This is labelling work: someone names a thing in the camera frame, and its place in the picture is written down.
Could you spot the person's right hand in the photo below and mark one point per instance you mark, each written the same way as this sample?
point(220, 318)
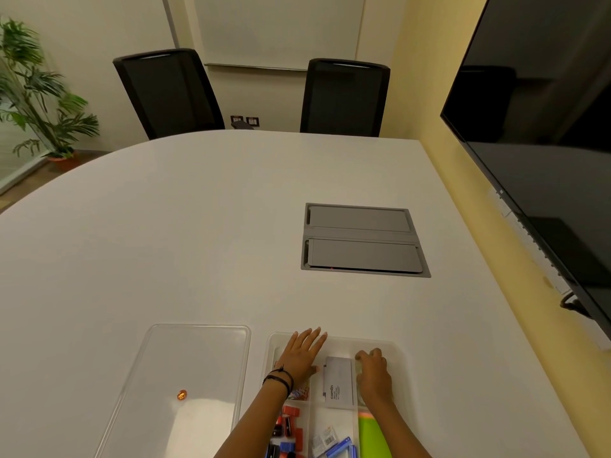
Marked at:
point(375, 380)

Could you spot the person's left hand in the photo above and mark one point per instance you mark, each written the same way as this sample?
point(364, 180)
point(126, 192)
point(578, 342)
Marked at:
point(300, 357)

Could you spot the person's right fingers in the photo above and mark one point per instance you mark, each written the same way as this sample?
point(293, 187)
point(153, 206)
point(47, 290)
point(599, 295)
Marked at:
point(371, 356)

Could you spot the person's left little finger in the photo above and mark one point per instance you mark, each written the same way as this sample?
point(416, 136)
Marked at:
point(291, 339)

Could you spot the person's left middle finger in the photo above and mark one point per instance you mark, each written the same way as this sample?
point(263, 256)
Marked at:
point(313, 336)

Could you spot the person's left thumb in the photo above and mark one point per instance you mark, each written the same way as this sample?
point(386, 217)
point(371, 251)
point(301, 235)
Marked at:
point(312, 372)

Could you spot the person's right forearm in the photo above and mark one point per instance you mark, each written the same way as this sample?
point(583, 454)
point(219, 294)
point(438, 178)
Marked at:
point(398, 431)

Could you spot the person's left forearm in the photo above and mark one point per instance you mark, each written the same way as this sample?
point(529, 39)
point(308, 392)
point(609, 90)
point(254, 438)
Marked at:
point(253, 422)

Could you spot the colourful small packet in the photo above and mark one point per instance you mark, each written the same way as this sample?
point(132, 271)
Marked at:
point(301, 391)

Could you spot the grey flat stationery box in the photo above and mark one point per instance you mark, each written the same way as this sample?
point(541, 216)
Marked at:
point(339, 379)

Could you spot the clear plastic organizer tray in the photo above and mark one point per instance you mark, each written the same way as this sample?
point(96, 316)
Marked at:
point(343, 348)

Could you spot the orange sticky note pad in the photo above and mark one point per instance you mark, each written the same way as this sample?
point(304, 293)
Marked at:
point(365, 414)

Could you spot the white barcode eraser packet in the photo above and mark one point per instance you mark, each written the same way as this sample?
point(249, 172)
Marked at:
point(324, 438)

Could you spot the blue white stapler pin box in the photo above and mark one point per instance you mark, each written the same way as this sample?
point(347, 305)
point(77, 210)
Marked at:
point(340, 447)

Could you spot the green sticky note pad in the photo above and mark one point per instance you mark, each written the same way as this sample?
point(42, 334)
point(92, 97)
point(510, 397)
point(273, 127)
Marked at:
point(373, 441)

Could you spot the clear plastic tray lid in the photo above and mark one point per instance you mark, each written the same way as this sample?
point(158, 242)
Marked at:
point(181, 372)

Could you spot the black mesh office chair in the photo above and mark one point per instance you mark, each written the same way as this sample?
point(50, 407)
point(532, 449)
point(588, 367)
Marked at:
point(343, 97)
point(169, 92)

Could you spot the terracotta plant pot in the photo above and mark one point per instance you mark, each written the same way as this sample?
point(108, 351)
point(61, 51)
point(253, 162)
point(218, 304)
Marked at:
point(61, 158)

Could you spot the green potted palm plant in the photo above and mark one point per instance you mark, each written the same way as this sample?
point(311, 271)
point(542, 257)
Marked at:
point(36, 90)

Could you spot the wall power sockets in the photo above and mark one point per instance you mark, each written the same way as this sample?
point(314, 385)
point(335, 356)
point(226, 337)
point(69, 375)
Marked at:
point(244, 121)

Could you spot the large black wall television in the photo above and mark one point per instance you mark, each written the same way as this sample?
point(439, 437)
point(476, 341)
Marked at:
point(539, 138)

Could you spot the white wall whiteboard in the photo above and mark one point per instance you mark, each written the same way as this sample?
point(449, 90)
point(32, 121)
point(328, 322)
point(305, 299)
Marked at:
point(279, 30)

